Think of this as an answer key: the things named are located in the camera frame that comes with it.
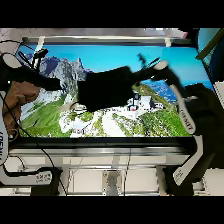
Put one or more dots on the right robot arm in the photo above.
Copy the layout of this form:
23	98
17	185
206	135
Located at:
185	116

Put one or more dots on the silver frame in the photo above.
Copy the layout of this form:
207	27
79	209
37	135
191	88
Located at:
111	181

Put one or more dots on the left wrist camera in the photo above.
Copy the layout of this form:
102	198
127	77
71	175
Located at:
40	55

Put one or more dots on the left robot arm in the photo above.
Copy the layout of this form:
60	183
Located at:
43	81

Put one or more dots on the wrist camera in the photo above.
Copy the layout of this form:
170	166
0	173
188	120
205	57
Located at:
40	55
142	58

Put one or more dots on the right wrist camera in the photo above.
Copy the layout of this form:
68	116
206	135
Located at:
142	58

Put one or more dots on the brown garment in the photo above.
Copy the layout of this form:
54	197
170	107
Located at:
20	96

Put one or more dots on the black garment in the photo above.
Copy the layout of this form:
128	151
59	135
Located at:
106	88

